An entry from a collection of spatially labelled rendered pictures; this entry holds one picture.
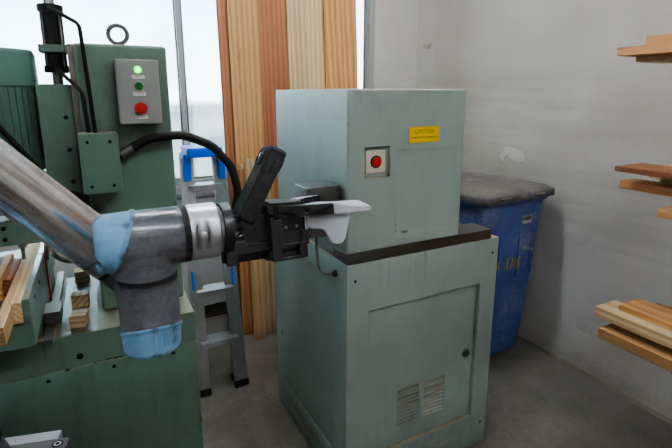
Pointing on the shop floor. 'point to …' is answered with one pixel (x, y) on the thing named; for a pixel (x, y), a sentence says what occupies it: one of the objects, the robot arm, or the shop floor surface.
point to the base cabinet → (112, 403)
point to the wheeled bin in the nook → (511, 285)
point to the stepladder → (214, 283)
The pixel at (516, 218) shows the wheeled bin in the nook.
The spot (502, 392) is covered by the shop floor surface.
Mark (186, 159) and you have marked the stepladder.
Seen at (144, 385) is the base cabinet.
